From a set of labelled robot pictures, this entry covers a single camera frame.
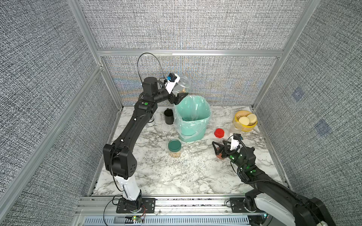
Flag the orange-lidded peanut jar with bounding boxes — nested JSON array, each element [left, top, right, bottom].
[[172, 76, 191, 96]]

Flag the red jar lid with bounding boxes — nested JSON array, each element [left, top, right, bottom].
[[214, 128, 225, 139]]

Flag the clear plastic bin liner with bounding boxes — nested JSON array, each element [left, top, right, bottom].
[[173, 94, 213, 142]]

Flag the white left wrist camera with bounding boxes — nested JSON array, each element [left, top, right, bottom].
[[166, 73, 181, 94]]

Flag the black mug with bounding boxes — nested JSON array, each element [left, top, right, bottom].
[[164, 108, 174, 125]]

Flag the cream steamed bun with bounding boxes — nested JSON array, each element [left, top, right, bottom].
[[238, 116, 250, 126], [247, 114, 257, 125]]

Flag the rear cream steamed bun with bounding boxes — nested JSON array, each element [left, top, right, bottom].
[[247, 114, 257, 125]]

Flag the front cream steamed bun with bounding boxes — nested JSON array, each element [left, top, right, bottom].
[[238, 116, 250, 126]]

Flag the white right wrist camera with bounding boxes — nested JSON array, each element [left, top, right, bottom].
[[230, 133, 243, 151]]

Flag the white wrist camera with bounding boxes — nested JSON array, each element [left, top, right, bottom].
[[166, 73, 181, 94], [230, 133, 243, 151]]

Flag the small silver-lidded tin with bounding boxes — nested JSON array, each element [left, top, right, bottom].
[[147, 120, 156, 127]]

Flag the green-lidded peanut jar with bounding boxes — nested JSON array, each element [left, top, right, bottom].
[[168, 139, 182, 158]]

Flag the green plastic trash bin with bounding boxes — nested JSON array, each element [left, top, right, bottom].
[[175, 95, 212, 143]]

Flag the yellow-rimmed bamboo steamer basket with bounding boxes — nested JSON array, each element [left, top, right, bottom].
[[233, 110, 257, 132]]

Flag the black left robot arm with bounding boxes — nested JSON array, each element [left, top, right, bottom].
[[103, 73, 188, 212]]

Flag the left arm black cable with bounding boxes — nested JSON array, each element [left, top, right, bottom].
[[137, 52, 167, 85]]

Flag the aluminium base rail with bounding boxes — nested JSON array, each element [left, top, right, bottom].
[[71, 195, 282, 226]]

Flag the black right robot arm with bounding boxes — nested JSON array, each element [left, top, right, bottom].
[[212, 134, 336, 226]]

